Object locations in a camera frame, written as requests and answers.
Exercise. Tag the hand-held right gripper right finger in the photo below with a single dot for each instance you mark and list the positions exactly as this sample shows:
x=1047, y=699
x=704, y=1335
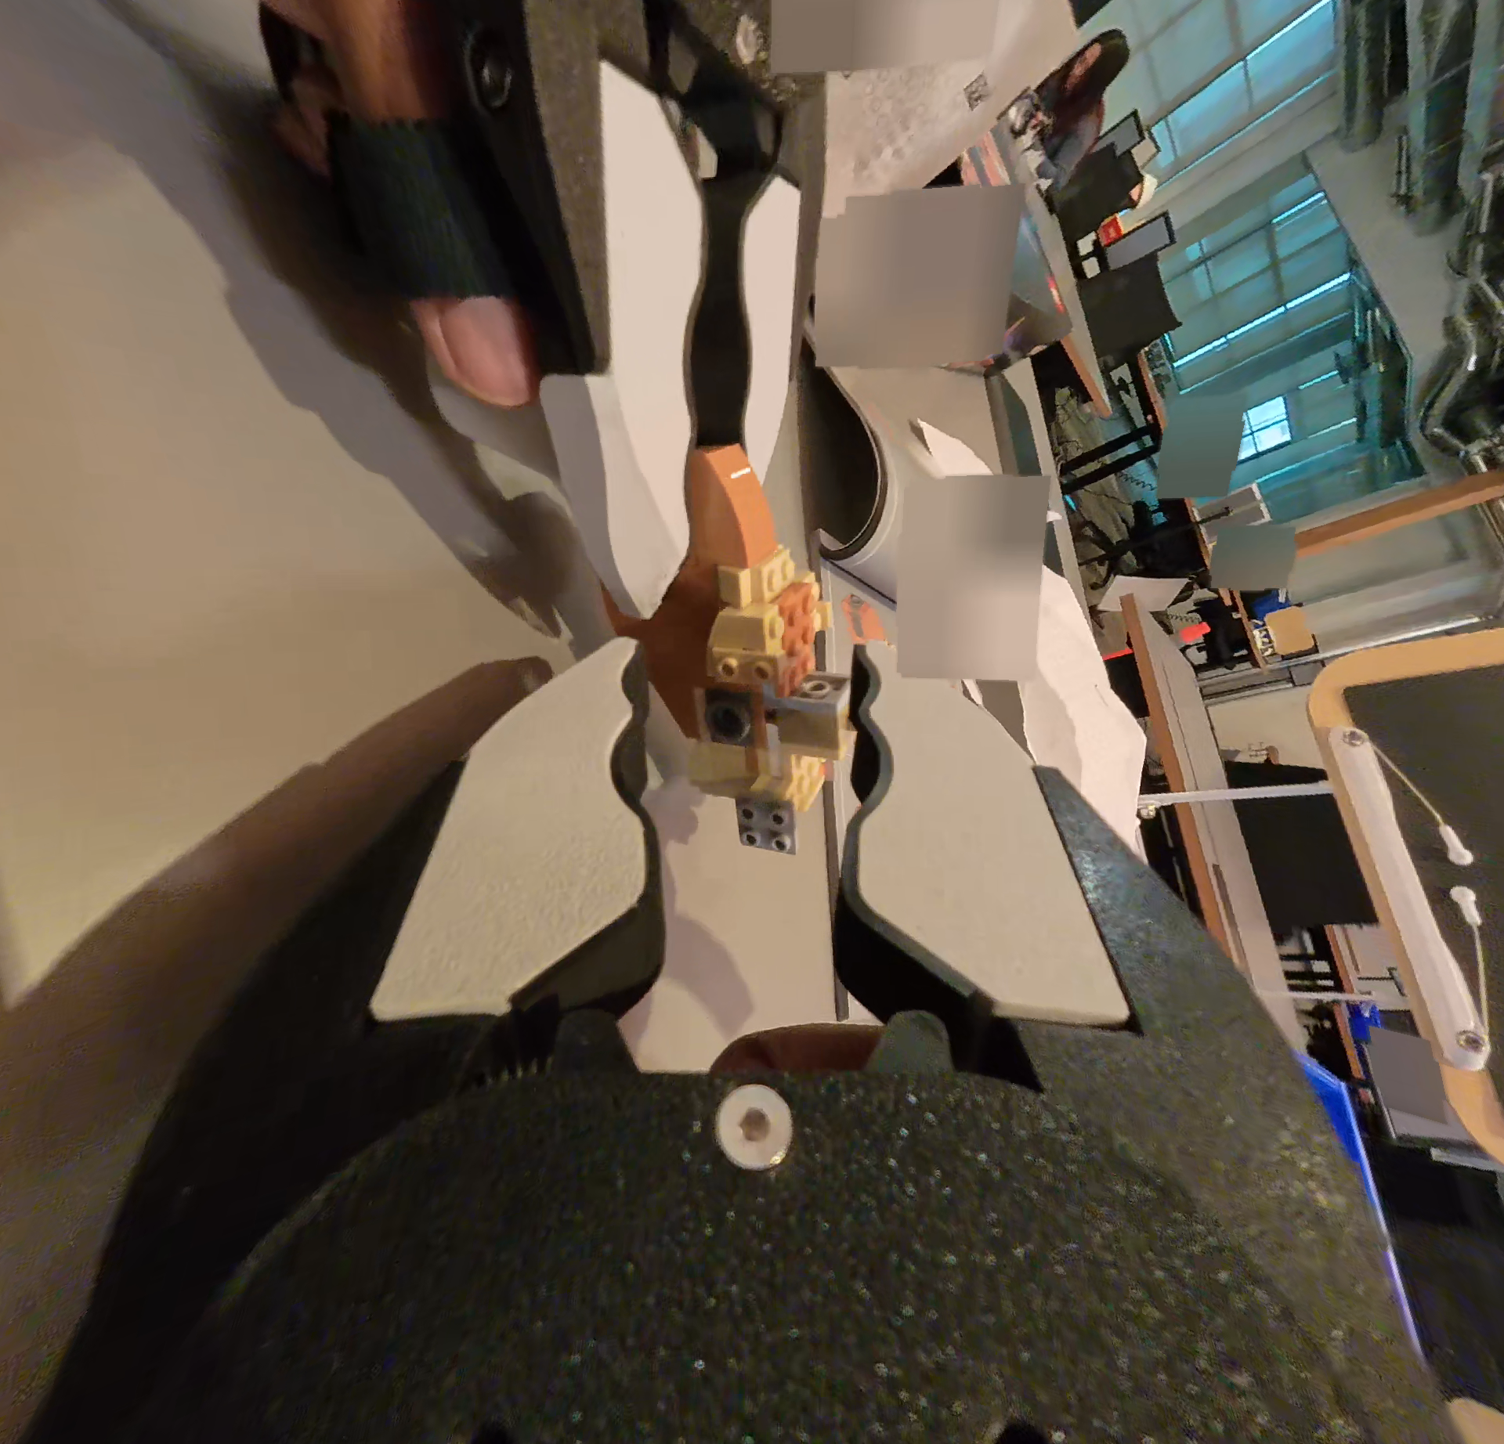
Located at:
x=976, y=880

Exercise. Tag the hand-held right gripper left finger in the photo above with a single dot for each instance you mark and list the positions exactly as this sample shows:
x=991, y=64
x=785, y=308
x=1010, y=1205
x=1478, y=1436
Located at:
x=516, y=869

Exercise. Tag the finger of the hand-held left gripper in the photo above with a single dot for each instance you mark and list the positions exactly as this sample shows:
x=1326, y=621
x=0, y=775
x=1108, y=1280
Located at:
x=785, y=293
x=624, y=293

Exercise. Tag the orange and tan brick model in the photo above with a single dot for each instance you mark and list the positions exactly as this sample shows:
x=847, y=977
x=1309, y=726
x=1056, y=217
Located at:
x=729, y=527

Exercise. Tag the blue plastic bin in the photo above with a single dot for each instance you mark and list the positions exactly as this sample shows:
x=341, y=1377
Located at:
x=1333, y=1097

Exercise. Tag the background office desk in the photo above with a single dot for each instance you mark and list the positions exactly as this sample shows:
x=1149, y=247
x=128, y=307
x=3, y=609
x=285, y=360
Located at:
x=1175, y=741

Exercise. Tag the grey desk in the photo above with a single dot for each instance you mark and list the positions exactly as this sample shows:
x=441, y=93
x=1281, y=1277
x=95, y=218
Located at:
x=175, y=469

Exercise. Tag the person's left hand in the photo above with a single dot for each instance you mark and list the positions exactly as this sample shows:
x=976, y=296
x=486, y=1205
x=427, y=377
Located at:
x=475, y=344

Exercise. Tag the crumpled white paper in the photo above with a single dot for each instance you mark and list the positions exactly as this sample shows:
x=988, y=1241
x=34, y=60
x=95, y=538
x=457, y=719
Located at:
x=892, y=130

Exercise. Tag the grey instruction booklet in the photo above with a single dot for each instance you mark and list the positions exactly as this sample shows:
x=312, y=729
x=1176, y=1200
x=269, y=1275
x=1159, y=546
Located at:
x=883, y=523

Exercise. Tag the black printed toy box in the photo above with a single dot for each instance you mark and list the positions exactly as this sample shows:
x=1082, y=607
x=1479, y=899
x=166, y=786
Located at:
x=1128, y=293

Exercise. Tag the white board stand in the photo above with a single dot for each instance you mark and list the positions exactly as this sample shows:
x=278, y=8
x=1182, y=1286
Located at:
x=1410, y=916

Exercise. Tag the black board with wooden rim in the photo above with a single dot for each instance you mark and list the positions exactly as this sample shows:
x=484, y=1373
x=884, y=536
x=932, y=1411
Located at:
x=1434, y=741

